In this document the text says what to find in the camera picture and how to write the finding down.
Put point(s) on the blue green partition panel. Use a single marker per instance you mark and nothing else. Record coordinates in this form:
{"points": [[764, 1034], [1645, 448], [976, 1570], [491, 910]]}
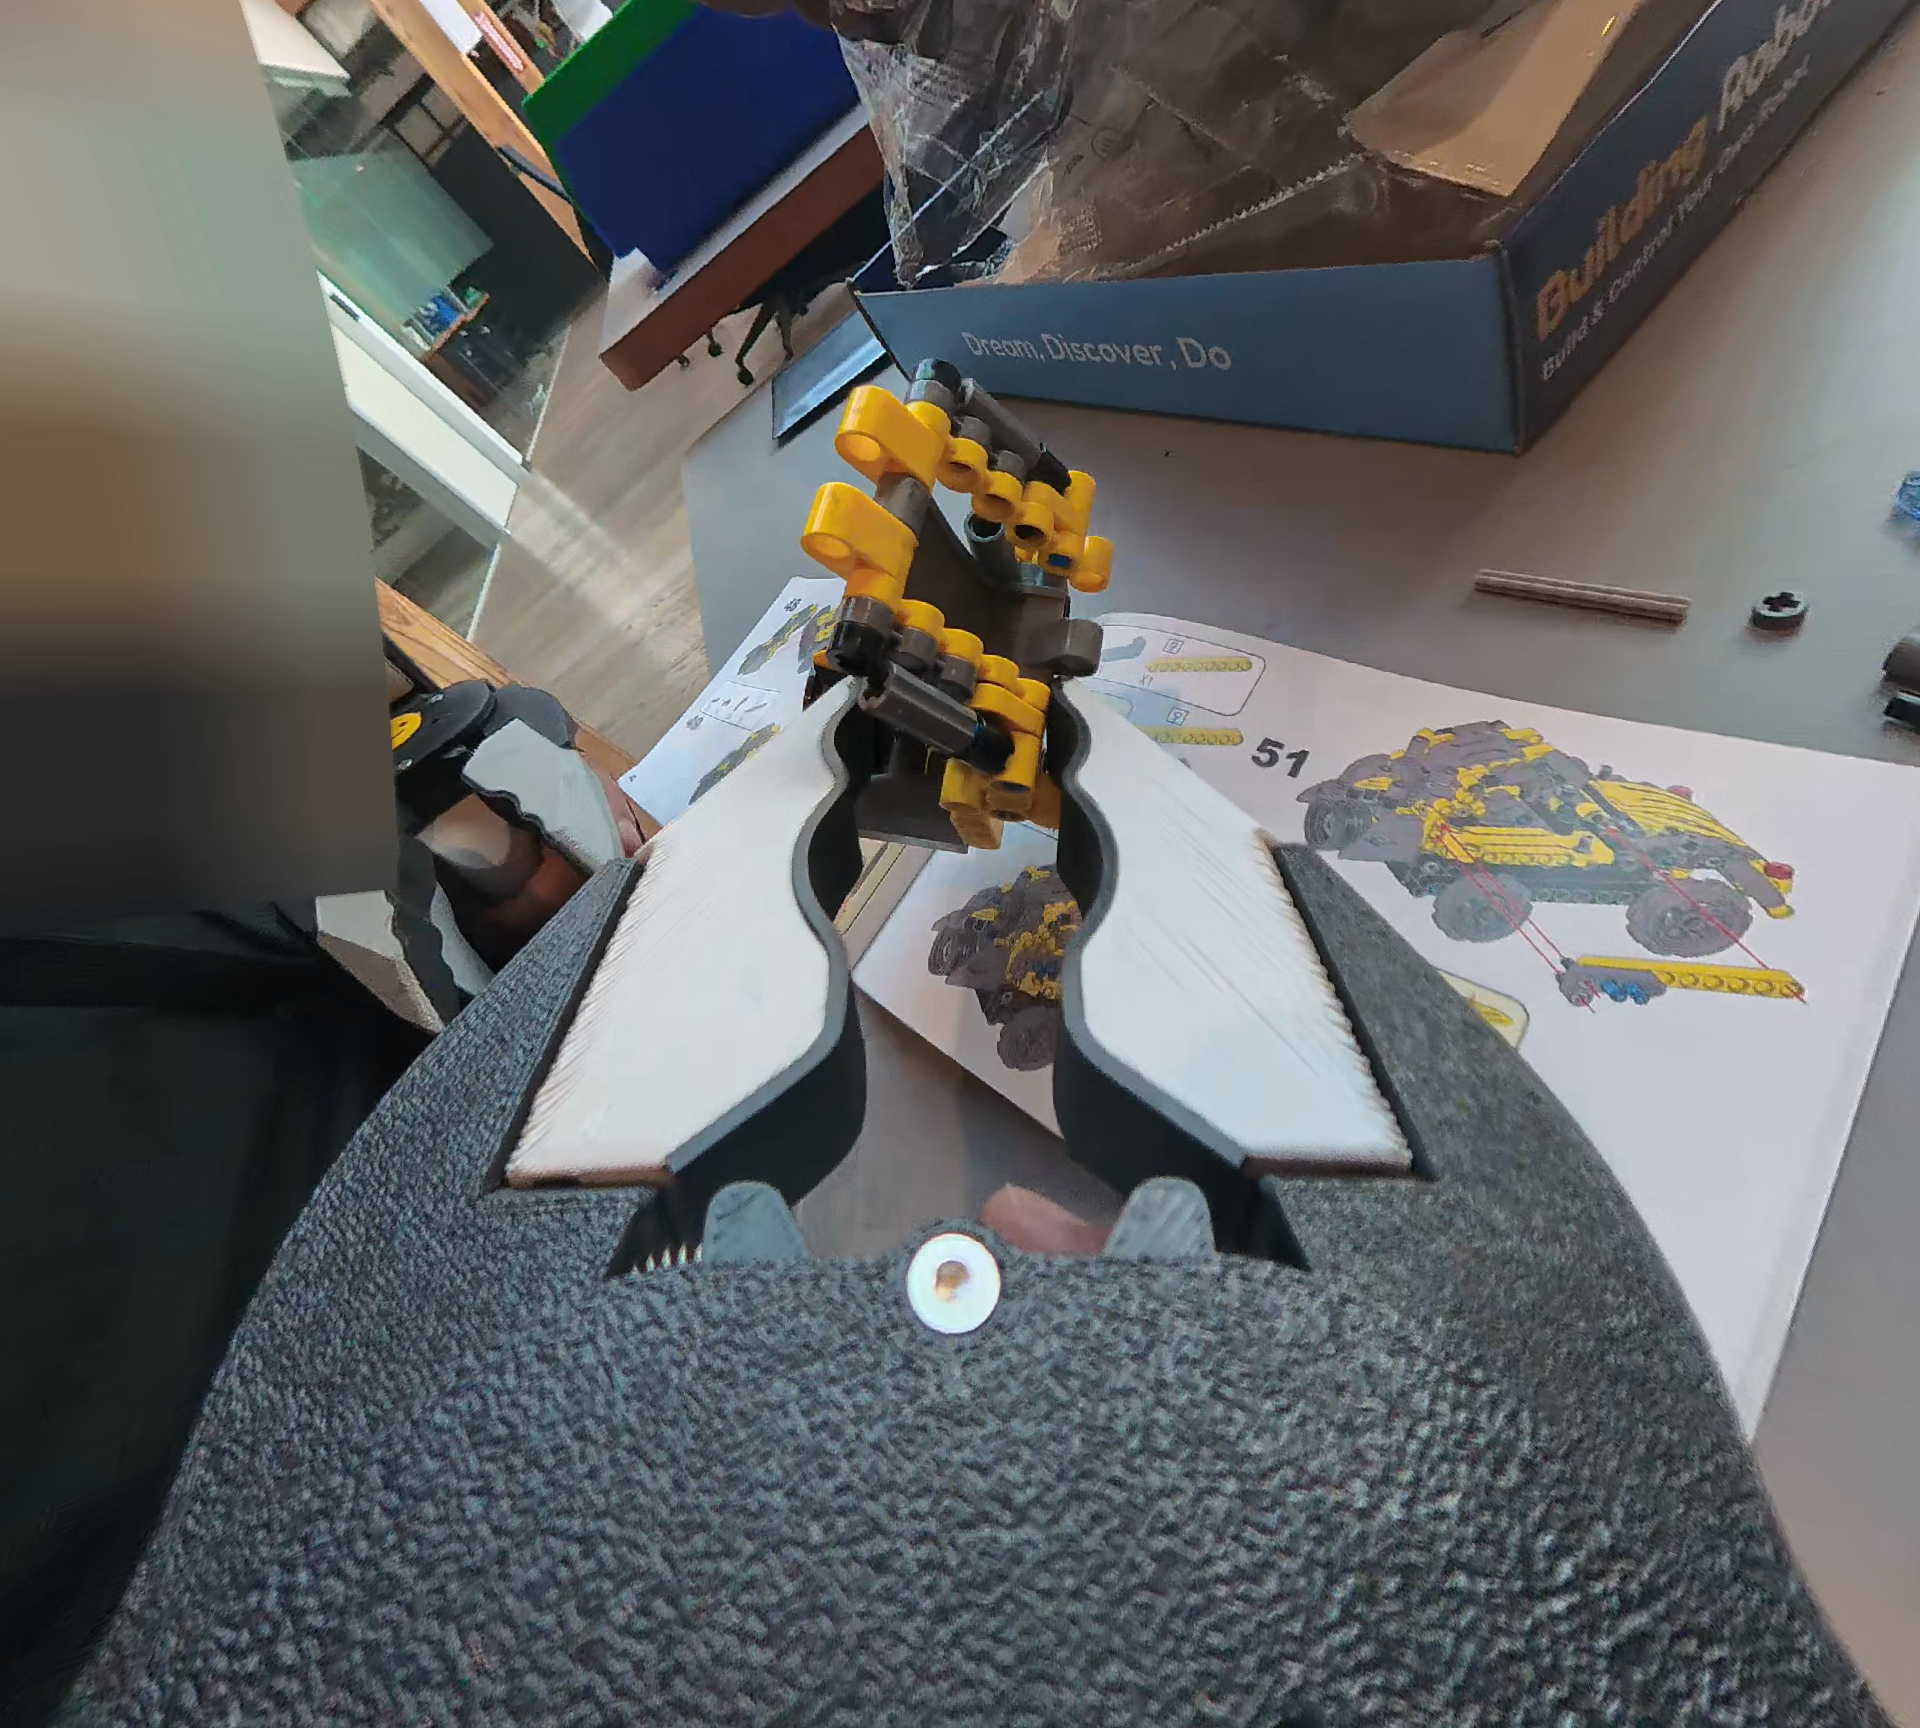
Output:
{"points": [[704, 123]]}

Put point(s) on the white instruction booklet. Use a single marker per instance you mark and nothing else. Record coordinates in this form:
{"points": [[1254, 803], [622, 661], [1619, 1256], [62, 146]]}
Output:
{"points": [[1651, 1129]]}

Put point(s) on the person's left hand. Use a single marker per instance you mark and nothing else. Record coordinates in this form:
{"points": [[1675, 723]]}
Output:
{"points": [[524, 888]]}

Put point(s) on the pile of loose building bricks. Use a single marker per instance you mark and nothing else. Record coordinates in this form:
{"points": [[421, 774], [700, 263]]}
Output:
{"points": [[1905, 679]]}

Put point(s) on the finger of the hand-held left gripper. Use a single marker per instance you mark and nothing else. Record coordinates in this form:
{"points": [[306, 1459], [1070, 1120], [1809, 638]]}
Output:
{"points": [[555, 790], [442, 932]]}

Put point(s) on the blue cardboard kit box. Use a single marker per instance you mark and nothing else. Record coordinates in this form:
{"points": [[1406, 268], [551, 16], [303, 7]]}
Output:
{"points": [[1200, 348]]}

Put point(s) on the black flat tablet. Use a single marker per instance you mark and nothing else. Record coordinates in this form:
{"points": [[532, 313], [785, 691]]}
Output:
{"points": [[824, 387]]}

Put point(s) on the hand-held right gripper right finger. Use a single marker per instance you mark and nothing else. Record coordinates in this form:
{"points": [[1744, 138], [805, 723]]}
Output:
{"points": [[1231, 993]]}

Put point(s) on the yellow brick arm with piston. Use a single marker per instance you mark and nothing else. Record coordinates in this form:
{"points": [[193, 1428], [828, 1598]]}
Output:
{"points": [[862, 537]]}

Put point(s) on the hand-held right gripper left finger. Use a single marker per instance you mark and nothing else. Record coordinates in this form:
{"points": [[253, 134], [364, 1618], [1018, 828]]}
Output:
{"points": [[691, 993]]}

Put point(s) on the small black bush brick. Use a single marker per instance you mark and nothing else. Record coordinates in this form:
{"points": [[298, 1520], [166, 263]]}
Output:
{"points": [[1779, 609]]}

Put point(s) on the grey desk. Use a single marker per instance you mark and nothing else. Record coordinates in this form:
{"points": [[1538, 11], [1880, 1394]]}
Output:
{"points": [[1350, 528]]}

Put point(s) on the brown edged table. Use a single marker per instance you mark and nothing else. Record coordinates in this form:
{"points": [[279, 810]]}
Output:
{"points": [[720, 302]]}

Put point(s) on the grey axle rod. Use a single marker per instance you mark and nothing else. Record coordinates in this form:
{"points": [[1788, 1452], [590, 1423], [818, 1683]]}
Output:
{"points": [[1583, 596]]}

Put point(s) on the clear plastic bags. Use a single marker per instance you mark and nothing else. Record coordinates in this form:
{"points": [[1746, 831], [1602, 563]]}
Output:
{"points": [[1124, 32]]}

